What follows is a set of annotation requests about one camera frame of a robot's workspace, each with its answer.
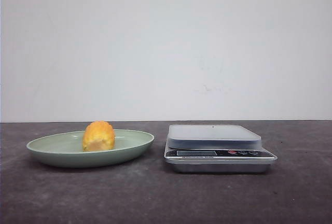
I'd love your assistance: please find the green oval plate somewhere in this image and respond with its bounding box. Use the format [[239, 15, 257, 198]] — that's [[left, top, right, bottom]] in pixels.
[[26, 129, 155, 168]]

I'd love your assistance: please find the silver digital kitchen scale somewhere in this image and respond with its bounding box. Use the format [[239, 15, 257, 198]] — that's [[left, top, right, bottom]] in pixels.
[[164, 124, 278, 173]]

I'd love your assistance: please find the yellow corn cob piece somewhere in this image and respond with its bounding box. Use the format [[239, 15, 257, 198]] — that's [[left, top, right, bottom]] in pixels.
[[82, 121, 115, 151]]

